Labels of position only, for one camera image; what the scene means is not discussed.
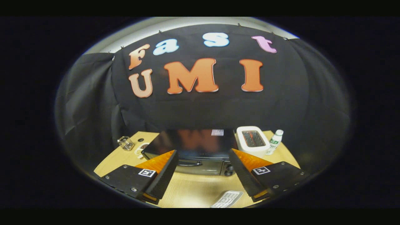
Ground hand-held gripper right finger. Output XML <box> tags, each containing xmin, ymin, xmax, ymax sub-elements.
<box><xmin>229</xmin><ymin>148</ymin><xmax>308</xmax><ymax>203</ymax></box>

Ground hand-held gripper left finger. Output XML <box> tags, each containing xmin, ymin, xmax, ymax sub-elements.
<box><xmin>99</xmin><ymin>149</ymin><xmax>179</xmax><ymax>205</ymax></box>

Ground black toaster oven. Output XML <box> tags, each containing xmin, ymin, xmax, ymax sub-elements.
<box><xmin>141</xmin><ymin>129</ymin><xmax>238</xmax><ymax>177</ymax></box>

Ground white pop-up toaster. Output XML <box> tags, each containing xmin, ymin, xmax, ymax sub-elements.
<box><xmin>236</xmin><ymin>126</ymin><xmax>271</xmax><ymax>158</ymax></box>

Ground white slotted tray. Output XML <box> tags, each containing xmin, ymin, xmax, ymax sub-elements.
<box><xmin>210</xmin><ymin>190</ymin><xmax>243</xmax><ymax>208</ymax></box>

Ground white plate with snacks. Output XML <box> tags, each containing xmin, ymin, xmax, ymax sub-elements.
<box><xmin>134</xmin><ymin>142</ymin><xmax>150</xmax><ymax>160</ymax></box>

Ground white bottle with green label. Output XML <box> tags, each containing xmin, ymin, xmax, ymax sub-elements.
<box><xmin>266</xmin><ymin>129</ymin><xmax>284</xmax><ymax>156</ymax></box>

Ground black backdrop cloth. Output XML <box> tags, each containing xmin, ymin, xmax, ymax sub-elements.
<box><xmin>55</xmin><ymin>23</ymin><xmax>352</xmax><ymax>175</ymax></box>

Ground metal wire basket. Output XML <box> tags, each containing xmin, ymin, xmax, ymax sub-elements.
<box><xmin>117</xmin><ymin>136</ymin><xmax>135</xmax><ymax>151</ymax></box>

